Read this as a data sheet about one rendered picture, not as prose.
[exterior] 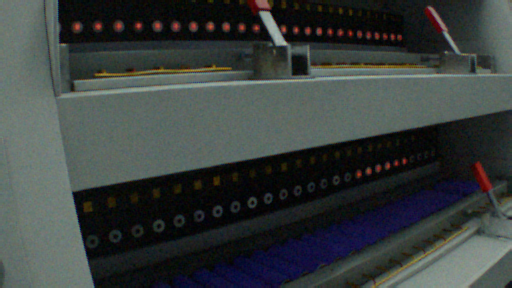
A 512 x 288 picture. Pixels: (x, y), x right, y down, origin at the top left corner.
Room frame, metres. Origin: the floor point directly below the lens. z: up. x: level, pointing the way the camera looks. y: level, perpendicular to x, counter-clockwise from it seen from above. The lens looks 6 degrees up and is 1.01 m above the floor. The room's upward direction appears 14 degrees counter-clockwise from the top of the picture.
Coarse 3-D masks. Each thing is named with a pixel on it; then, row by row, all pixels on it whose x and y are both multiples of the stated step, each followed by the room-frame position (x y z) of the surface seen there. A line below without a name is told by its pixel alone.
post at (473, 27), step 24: (408, 0) 0.68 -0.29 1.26; (432, 0) 0.65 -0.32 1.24; (456, 0) 0.62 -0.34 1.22; (480, 0) 0.59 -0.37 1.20; (504, 0) 0.57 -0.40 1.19; (408, 24) 0.69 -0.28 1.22; (456, 24) 0.63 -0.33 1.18; (480, 24) 0.60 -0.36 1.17; (504, 24) 0.57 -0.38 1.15; (408, 48) 0.71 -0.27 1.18; (456, 120) 0.67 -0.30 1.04; (480, 120) 0.64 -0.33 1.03; (504, 120) 0.61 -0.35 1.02; (456, 144) 0.68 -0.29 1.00; (480, 144) 0.64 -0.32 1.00; (504, 144) 0.61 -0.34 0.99
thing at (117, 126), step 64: (64, 0) 0.34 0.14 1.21; (128, 0) 0.38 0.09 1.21; (192, 0) 0.42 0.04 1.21; (256, 0) 0.30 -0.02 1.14; (64, 64) 0.23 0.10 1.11; (128, 64) 0.28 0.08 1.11; (192, 64) 0.31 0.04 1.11; (256, 64) 0.31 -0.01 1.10; (320, 64) 0.39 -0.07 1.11; (384, 64) 0.44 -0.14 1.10; (448, 64) 0.47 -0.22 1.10; (64, 128) 0.19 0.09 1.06; (128, 128) 0.21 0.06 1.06; (192, 128) 0.23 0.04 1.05; (256, 128) 0.26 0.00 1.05; (320, 128) 0.30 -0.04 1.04; (384, 128) 0.34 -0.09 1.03
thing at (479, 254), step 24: (432, 168) 0.66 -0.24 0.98; (456, 168) 0.68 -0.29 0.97; (504, 168) 0.62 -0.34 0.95; (336, 192) 0.53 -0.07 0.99; (360, 192) 0.55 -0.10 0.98; (264, 216) 0.45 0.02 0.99; (288, 216) 0.47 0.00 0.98; (168, 240) 0.39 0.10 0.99; (192, 240) 0.40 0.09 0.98; (216, 240) 0.42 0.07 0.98; (480, 240) 0.46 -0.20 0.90; (96, 264) 0.34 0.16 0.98; (120, 264) 0.36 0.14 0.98; (144, 264) 0.37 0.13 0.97; (432, 264) 0.41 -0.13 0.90; (456, 264) 0.41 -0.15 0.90; (480, 264) 0.40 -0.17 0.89; (504, 264) 0.43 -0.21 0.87
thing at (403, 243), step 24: (480, 192) 0.55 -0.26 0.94; (504, 192) 0.59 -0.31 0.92; (432, 216) 0.47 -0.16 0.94; (456, 216) 0.49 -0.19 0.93; (384, 240) 0.42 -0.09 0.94; (408, 240) 0.42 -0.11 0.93; (432, 240) 0.46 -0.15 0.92; (336, 264) 0.37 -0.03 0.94; (360, 264) 0.37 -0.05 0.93; (384, 264) 0.40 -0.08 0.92; (408, 264) 0.39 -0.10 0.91
